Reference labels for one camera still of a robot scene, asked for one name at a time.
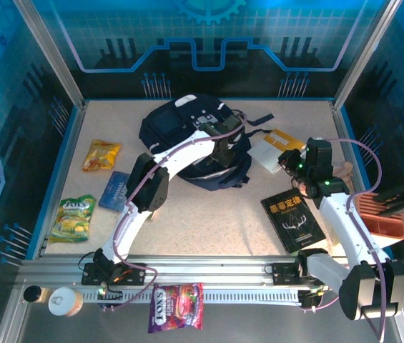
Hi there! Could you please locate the yellow orange snack bag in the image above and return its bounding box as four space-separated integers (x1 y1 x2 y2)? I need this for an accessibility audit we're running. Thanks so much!
81 139 122 173

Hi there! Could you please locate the white slotted cable duct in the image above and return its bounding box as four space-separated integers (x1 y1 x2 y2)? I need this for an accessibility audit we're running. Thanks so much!
79 288 305 305

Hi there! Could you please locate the purple Fox's berries candy bag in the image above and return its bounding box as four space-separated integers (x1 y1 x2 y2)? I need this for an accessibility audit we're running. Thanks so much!
147 282 205 334

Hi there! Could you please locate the terracotta white knife block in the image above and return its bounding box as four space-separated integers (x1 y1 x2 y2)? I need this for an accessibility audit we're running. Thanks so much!
353 192 404 251

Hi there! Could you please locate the white orange notebook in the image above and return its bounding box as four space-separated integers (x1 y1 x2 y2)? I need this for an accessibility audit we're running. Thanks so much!
246 128 306 175

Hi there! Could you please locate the aluminium front rail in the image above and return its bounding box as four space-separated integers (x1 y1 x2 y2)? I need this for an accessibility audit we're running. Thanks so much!
17 254 401 287

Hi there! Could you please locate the blue Animal Farm book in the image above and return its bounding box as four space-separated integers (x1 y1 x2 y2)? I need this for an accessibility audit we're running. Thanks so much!
97 170 132 212

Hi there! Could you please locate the navy blue backpack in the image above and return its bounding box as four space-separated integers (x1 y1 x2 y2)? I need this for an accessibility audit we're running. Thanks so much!
139 93 275 190

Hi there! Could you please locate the black book with antlers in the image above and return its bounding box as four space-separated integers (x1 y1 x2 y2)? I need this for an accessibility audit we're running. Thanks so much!
260 192 326 255

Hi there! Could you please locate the brown bottle black cap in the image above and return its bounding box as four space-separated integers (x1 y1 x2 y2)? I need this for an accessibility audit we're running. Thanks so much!
22 284 51 304

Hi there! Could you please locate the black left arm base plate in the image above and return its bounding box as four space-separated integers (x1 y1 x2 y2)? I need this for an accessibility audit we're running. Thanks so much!
81 262 148 287

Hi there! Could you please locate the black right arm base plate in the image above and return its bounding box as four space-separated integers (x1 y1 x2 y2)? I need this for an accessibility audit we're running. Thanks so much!
270 262 338 287

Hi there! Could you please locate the small pink object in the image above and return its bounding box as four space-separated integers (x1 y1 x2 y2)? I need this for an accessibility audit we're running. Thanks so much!
300 180 315 199

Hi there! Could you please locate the green Fox's candy bag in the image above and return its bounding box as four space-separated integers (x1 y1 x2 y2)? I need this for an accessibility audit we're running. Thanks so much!
49 194 97 244

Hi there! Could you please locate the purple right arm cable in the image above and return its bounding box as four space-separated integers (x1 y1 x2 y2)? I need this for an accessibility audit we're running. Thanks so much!
301 137 390 343

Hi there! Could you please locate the aluminium frame post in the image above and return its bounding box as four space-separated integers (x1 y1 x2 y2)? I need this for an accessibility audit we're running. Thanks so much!
332 0 404 111
11 0 87 110

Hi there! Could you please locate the aluminium side rail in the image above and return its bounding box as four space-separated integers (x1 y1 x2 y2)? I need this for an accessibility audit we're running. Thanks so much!
36 101 88 260
330 101 385 260

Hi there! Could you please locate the small wooden figure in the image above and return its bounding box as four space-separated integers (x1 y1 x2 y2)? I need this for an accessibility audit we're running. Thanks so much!
332 160 353 187

